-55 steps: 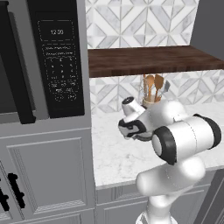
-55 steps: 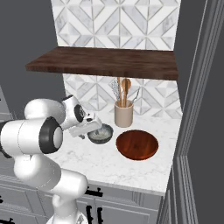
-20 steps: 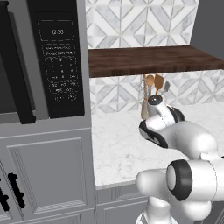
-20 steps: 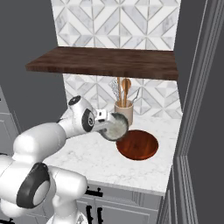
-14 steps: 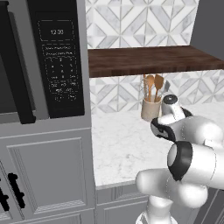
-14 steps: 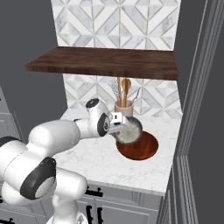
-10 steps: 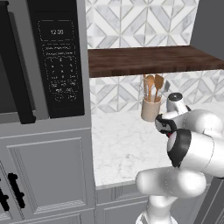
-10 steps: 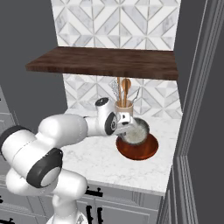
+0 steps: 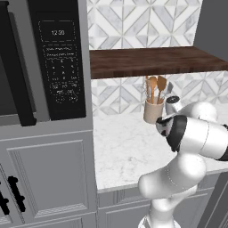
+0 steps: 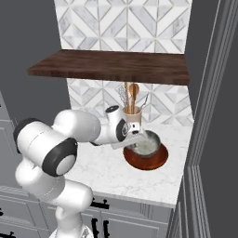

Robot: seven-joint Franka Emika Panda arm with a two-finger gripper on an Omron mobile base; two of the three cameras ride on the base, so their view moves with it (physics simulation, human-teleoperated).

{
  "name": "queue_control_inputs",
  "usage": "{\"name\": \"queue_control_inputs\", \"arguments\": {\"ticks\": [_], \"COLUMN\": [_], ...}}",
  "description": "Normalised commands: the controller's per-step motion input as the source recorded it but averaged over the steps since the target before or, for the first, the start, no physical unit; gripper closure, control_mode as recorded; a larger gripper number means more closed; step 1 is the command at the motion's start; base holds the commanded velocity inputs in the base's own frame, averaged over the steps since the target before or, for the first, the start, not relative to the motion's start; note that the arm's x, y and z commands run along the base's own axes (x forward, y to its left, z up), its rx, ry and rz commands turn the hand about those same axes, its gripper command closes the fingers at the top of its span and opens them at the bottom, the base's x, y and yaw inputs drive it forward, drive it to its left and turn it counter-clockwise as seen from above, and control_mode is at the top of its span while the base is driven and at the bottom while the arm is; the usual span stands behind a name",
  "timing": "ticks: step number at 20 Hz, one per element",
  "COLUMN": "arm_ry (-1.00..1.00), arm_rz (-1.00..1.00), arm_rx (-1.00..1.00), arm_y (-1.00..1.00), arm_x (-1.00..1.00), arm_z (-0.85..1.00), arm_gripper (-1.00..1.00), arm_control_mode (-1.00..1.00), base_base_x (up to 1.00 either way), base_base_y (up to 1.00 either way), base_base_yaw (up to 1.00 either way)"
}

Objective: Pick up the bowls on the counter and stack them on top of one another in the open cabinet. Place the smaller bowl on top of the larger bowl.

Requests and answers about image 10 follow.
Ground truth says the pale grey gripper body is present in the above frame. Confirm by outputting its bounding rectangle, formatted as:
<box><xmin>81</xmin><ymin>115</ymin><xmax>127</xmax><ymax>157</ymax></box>
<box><xmin>112</xmin><ymin>129</ymin><xmax>147</xmax><ymax>151</ymax></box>

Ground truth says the grey metal bowl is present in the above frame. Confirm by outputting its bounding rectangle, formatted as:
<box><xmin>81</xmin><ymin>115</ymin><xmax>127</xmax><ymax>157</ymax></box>
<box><xmin>129</xmin><ymin>129</ymin><xmax>163</xmax><ymax>158</ymax></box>

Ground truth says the large brown bowl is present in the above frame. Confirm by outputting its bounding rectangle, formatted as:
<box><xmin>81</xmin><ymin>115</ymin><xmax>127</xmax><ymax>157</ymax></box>
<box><xmin>123</xmin><ymin>142</ymin><xmax>169</xmax><ymax>171</ymax></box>

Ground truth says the low grey cabinet panel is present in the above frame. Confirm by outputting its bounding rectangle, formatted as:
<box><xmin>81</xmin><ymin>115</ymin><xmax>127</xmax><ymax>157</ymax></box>
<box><xmin>166</xmin><ymin>165</ymin><xmax>203</xmax><ymax>238</ymax></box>

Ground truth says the tall grey cabinet door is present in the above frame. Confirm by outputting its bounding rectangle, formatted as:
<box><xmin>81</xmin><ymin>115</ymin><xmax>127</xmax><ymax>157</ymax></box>
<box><xmin>184</xmin><ymin>0</ymin><xmax>238</xmax><ymax>238</ymax></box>

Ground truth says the grey cabinet run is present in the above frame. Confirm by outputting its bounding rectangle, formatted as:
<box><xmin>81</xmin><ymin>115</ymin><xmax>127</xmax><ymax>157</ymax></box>
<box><xmin>0</xmin><ymin>89</ymin><xmax>50</xmax><ymax>238</ymax></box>

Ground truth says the beige utensil pot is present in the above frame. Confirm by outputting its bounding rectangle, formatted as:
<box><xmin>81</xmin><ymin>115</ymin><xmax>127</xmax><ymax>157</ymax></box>
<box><xmin>122</xmin><ymin>106</ymin><xmax>143</xmax><ymax>128</ymax></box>

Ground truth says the wooden spatula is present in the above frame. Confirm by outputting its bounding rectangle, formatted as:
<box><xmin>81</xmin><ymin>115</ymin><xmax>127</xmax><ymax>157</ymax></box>
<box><xmin>124</xmin><ymin>81</ymin><xmax>130</xmax><ymax>114</ymax></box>

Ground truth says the wooden spoon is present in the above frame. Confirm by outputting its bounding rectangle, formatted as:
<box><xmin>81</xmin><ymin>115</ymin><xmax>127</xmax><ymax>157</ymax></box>
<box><xmin>128</xmin><ymin>83</ymin><xmax>140</xmax><ymax>115</ymax></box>

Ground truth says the grey drawer front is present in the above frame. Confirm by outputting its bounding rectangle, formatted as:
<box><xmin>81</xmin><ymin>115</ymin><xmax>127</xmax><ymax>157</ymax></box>
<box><xmin>88</xmin><ymin>194</ymin><xmax>173</xmax><ymax>216</ymax></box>

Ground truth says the dark wooden shelf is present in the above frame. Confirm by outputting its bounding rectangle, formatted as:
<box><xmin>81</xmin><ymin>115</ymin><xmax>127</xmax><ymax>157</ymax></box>
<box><xmin>26</xmin><ymin>48</ymin><xmax>191</xmax><ymax>86</ymax></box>

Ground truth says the black drawer handle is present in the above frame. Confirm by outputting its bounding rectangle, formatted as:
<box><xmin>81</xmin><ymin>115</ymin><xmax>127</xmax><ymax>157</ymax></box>
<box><xmin>90</xmin><ymin>199</ymin><xmax>111</xmax><ymax>210</ymax></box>

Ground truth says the black cupboard door handle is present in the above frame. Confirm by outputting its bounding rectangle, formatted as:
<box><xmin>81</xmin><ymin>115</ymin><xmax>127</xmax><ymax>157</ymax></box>
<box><xmin>91</xmin><ymin>218</ymin><xmax>99</xmax><ymax>238</ymax></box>
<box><xmin>102</xmin><ymin>219</ymin><xmax>111</xmax><ymax>238</ymax></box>

